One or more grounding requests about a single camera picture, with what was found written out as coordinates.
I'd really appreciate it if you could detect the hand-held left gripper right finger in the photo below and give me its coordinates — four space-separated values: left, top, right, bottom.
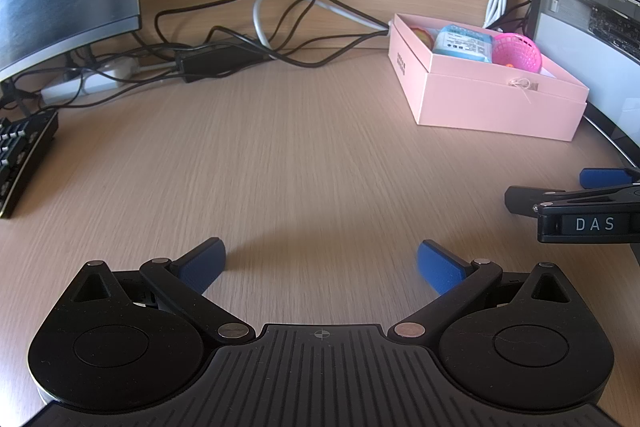
392 238 576 348

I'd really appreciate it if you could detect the light blue tissue packet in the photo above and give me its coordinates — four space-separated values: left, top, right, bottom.
432 24 496 64

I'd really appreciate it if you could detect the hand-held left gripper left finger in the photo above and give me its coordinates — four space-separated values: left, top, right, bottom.
75 236 257 348

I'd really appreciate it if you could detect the black cable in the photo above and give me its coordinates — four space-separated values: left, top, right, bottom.
155 0 391 58
260 29 391 68

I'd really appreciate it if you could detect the white power strip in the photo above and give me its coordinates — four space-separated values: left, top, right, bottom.
40 59 138 105

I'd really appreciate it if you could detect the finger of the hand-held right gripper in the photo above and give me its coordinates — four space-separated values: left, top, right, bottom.
504 183 640 220
579 167 640 188

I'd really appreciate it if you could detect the pink cardboard box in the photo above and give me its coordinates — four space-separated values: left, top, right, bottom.
387 12 590 142

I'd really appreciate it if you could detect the black keyboard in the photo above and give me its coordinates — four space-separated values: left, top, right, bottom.
0 109 60 219

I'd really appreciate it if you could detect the computer tower case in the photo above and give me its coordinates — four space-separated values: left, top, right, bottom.
530 0 640 158

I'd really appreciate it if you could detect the pink plastic basket scoop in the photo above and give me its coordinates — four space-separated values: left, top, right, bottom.
492 33 542 72

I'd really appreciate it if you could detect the black power adapter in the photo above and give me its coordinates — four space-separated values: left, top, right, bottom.
175 47 263 82

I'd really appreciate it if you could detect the grey white cable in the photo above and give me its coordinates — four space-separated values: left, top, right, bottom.
252 0 391 45

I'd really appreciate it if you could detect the wooden desktop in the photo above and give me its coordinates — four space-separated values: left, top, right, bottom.
0 42 640 408

